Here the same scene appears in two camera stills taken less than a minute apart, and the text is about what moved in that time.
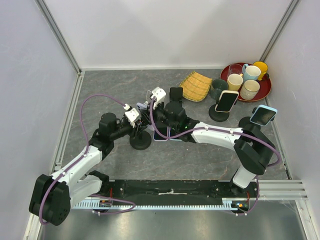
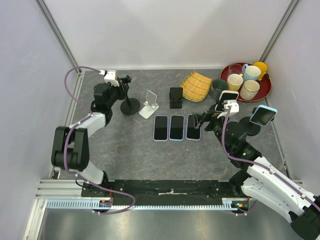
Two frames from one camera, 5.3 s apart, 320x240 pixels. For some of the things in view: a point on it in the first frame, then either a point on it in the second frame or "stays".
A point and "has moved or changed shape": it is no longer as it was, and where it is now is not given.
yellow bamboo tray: (195, 86) stays
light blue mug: (250, 72) stays
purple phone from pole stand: (141, 106) has moved or changed shape
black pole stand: (140, 140) -> (129, 106)
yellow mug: (263, 67) stays
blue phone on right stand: (263, 114) stays
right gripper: (158, 106) -> (208, 116)
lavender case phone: (163, 130) stays
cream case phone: (226, 101) stays
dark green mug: (218, 86) stays
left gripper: (138, 128) -> (120, 89)
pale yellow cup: (234, 81) stays
